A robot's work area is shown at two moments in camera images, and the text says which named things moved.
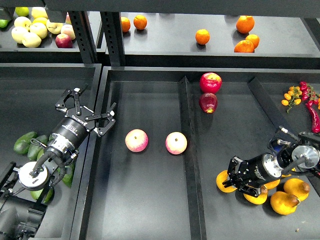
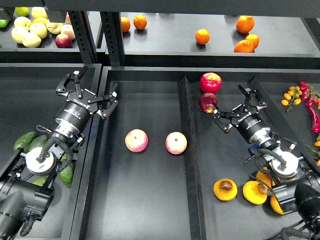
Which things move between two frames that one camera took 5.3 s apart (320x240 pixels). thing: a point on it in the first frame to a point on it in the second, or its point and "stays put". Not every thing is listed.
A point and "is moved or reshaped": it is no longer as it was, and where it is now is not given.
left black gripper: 73,130 to 77,111
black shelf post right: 111,21 stays put
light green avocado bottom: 35,194 to 39,180
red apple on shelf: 63,41 stays put
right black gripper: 255,171 to 247,120
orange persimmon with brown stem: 222,177 is moved or reshaped
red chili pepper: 315,122 stays put
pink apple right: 176,143 stays put
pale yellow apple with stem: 54,28 stays put
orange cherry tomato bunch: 292,97 stays put
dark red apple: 208,102 stays put
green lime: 22,11 stays put
